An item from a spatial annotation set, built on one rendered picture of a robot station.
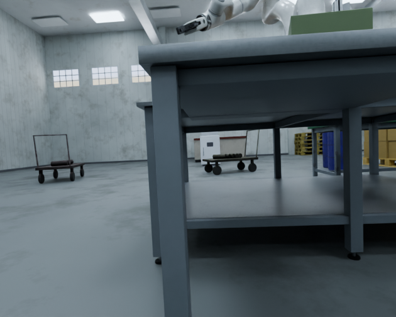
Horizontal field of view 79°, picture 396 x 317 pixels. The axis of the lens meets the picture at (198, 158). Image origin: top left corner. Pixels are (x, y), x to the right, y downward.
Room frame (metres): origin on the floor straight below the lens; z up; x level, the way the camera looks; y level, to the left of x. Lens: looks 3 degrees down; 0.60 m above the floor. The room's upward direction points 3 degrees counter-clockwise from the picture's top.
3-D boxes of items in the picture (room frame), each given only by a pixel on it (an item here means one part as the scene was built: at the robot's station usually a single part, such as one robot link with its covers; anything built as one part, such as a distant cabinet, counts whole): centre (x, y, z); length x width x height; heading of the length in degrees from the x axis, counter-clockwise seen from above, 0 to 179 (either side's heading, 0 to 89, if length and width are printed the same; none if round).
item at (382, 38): (0.97, -0.35, 0.81); 0.90 x 0.90 x 0.04; 87
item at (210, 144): (7.43, -0.39, 0.64); 0.65 x 0.58 x 1.29; 177
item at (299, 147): (10.63, -5.06, 0.48); 1.34 x 0.92 x 0.95; 87
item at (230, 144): (10.11, -0.90, 0.45); 2.38 x 1.93 x 0.90; 177
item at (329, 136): (5.01, -2.92, 0.39); 1.05 x 0.64 x 0.77; 176
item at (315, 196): (1.88, -0.80, 0.40); 2.04 x 1.44 x 0.81; 87
